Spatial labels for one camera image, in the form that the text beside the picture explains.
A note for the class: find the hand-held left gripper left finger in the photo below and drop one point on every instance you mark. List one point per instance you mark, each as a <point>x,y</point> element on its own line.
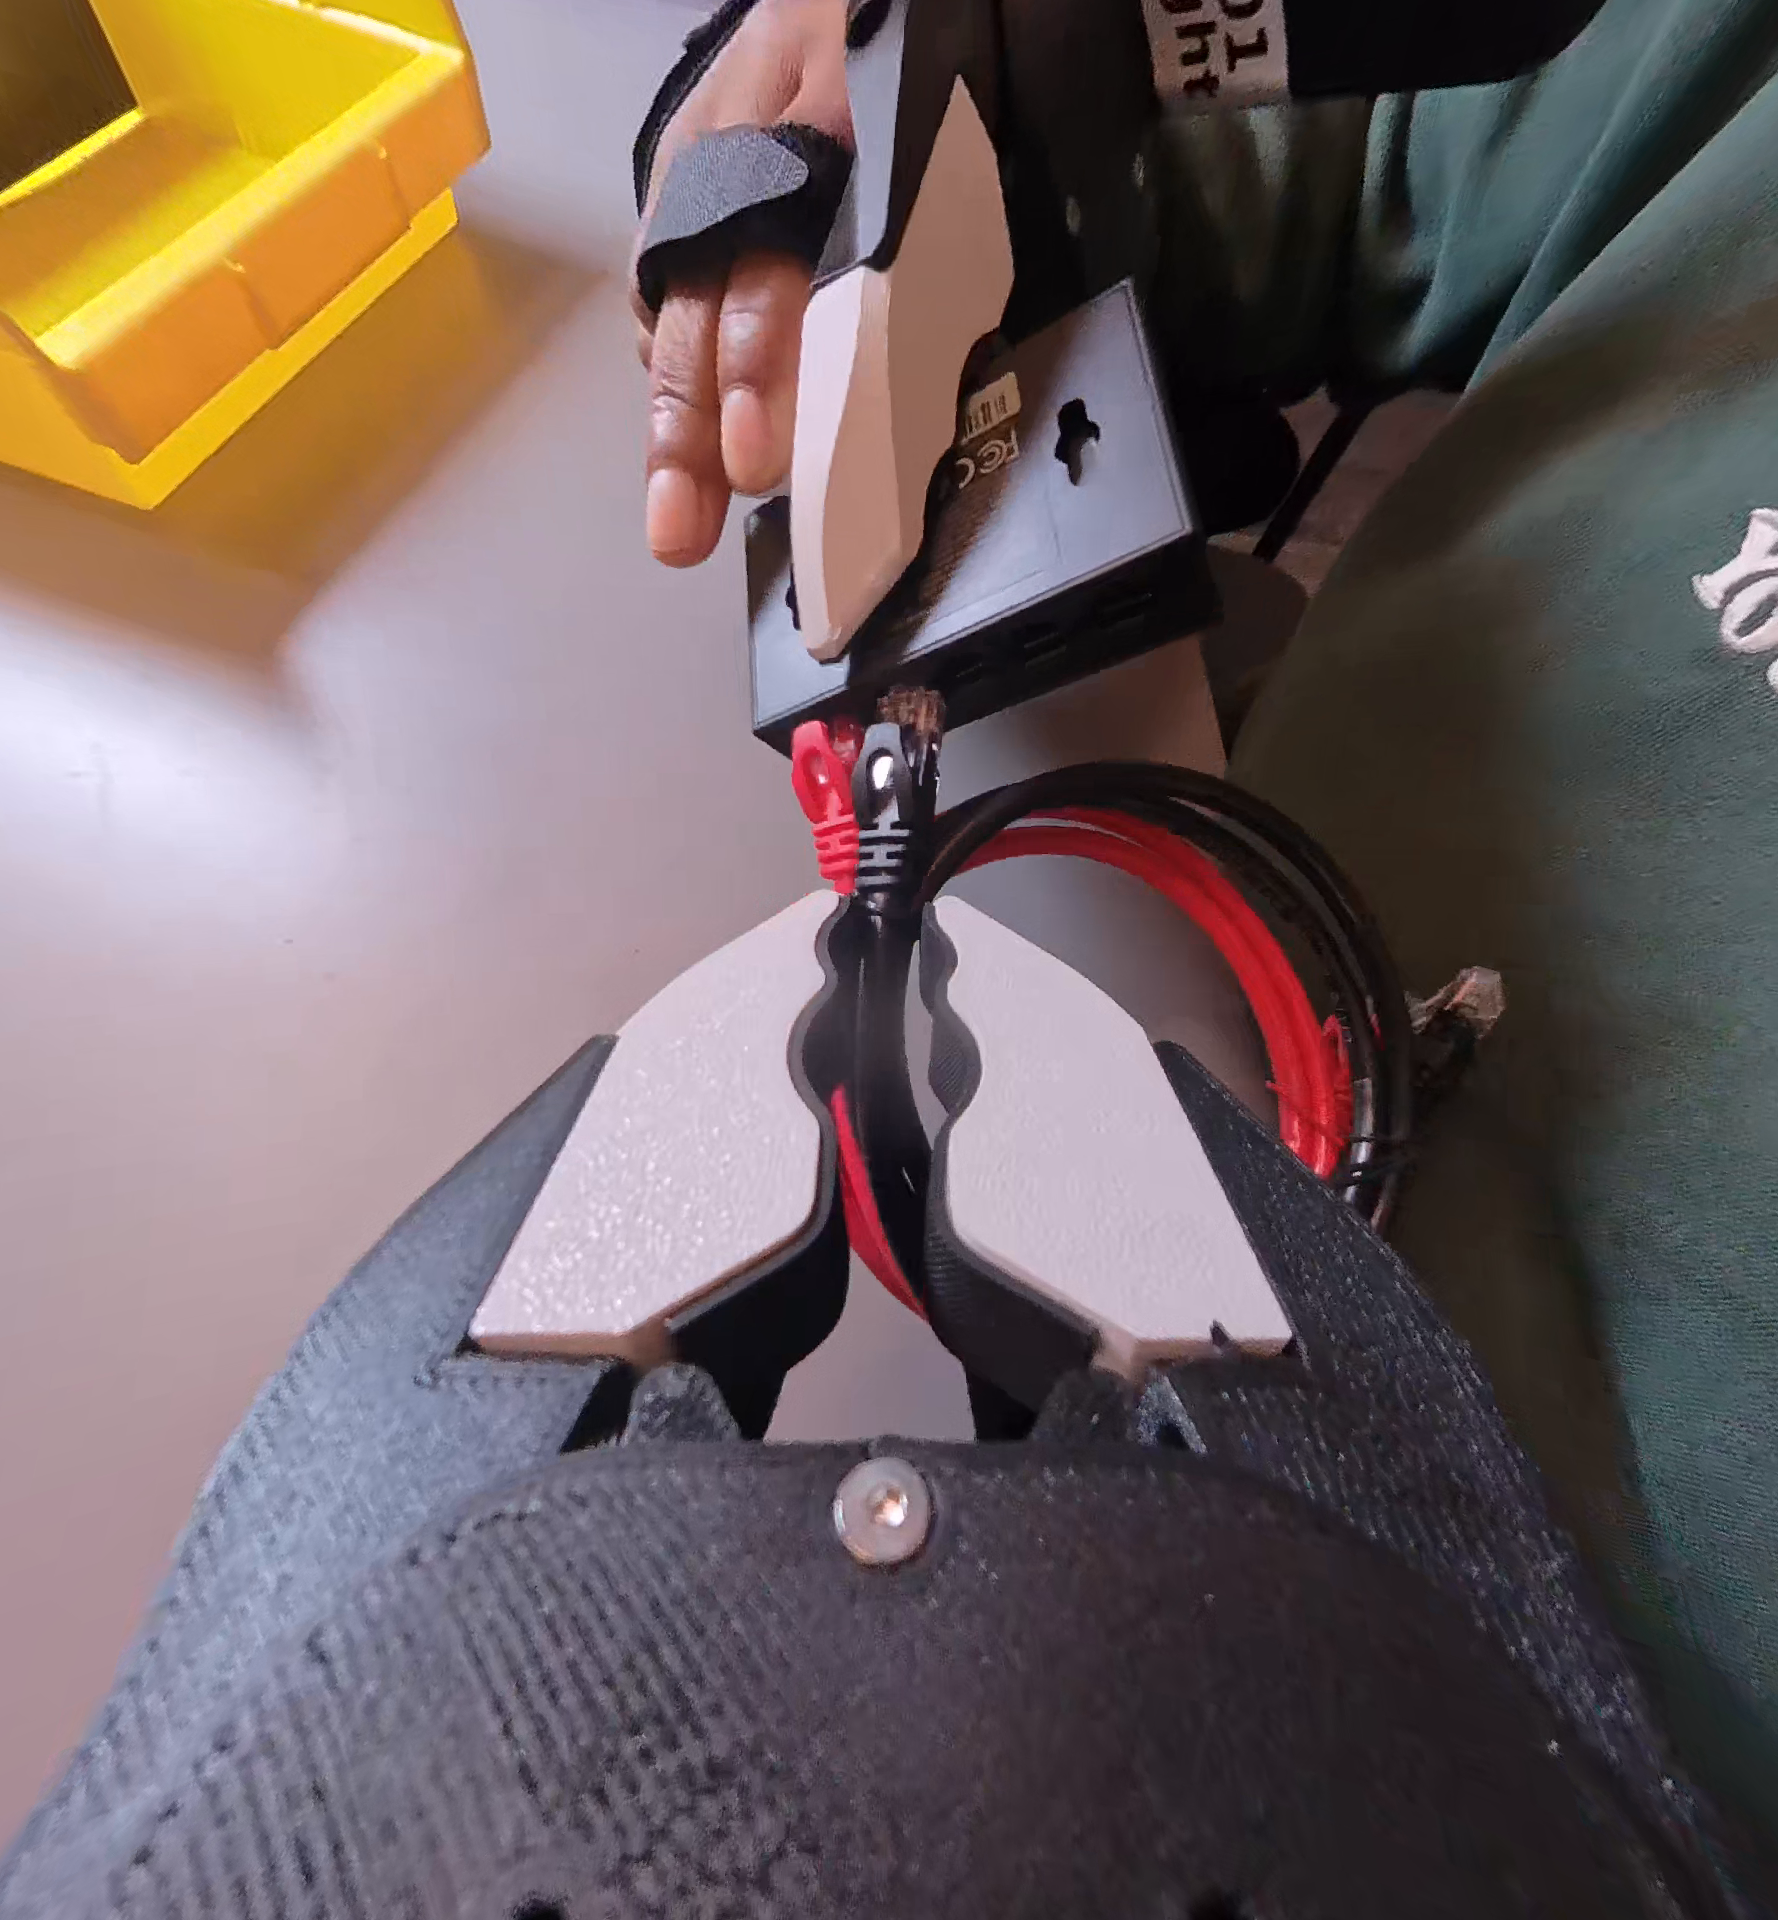
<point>663,1142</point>

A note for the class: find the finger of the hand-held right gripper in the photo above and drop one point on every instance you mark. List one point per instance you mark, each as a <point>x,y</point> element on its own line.
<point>891,404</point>

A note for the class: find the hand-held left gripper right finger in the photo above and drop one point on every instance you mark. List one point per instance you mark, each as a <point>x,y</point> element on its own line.
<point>1084,1155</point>

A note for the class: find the black network switch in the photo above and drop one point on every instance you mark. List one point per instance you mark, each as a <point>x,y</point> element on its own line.
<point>1070,478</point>

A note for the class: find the person's right hand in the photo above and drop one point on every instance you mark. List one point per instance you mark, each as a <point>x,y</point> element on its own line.
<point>708,404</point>

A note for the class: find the green sweatshirt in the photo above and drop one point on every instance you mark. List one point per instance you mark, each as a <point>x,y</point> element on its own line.
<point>1656,1050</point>

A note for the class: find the yellow plastic bin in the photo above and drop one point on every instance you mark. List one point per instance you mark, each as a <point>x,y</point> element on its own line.
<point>231,271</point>

